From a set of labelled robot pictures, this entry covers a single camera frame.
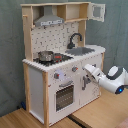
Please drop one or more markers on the red stove knob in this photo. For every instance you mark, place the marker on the red stove knob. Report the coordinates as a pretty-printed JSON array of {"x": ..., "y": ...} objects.
[
  {"x": 56, "y": 75},
  {"x": 74, "y": 69}
]

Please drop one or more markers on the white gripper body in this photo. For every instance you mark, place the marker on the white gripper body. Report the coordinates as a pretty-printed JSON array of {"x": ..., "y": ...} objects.
[{"x": 93, "y": 73}]

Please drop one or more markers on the grey range hood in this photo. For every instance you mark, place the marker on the grey range hood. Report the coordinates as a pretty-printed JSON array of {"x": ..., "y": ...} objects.
[{"x": 48, "y": 18}]

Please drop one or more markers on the black toy stovetop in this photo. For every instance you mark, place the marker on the black toy stovetop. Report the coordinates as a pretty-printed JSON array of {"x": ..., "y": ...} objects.
[{"x": 58, "y": 58}]

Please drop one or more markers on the wooden toy kitchen unit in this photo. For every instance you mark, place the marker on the wooden toy kitchen unit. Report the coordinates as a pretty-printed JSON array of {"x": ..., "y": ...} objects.
[{"x": 55, "y": 38}]

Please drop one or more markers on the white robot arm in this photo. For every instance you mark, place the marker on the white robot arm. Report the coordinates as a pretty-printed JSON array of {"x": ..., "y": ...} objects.
[{"x": 115, "y": 81}]

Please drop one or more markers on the black toy faucet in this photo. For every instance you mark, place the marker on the black toy faucet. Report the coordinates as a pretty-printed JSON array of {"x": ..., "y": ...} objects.
[{"x": 73, "y": 40}]

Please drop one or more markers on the white microwave door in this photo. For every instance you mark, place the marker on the white microwave door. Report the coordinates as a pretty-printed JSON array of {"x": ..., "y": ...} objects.
[{"x": 97, "y": 12}]

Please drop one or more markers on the right red stove knob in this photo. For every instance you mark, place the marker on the right red stove knob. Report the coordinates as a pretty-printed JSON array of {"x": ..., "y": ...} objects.
[{"x": 74, "y": 69}]

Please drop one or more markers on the silver toy pot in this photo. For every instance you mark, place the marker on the silver toy pot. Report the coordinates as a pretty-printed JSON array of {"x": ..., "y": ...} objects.
[{"x": 46, "y": 55}]

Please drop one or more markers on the white oven door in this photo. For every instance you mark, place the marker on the white oven door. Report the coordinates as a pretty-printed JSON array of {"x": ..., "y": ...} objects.
[{"x": 63, "y": 100}]

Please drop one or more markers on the white fridge door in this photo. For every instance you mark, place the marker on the white fridge door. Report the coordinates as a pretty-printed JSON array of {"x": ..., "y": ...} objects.
[{"x": 89, "y": 91}]

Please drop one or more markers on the left red stove knob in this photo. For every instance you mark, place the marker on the left red stove knob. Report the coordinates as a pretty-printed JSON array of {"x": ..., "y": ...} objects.
[{"x": 56, "y": 75}]

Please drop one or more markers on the grey toy sink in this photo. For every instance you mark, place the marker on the grey toy sink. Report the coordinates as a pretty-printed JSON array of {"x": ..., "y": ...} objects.
[{"x": 79, "y": 51}]

